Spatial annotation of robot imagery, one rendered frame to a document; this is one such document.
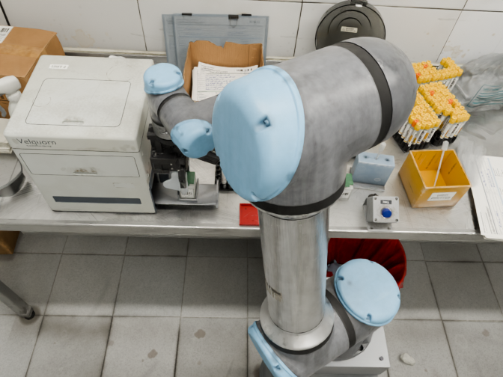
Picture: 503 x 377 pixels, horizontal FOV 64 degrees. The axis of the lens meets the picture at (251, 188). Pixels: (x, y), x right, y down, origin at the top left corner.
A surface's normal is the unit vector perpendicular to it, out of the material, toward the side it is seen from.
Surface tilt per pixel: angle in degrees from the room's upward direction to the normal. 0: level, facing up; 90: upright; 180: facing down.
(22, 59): 2
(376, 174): 90
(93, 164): 90
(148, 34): 90
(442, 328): 0
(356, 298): 8
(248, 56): 88
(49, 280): 0
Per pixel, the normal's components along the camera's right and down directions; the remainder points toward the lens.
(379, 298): 0.19, -0.59
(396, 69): 0.37, -0.23
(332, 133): 0.48, 0.31
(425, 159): 0.08, 0.81
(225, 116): -0.86, 0.29
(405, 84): 0.60, -0.03
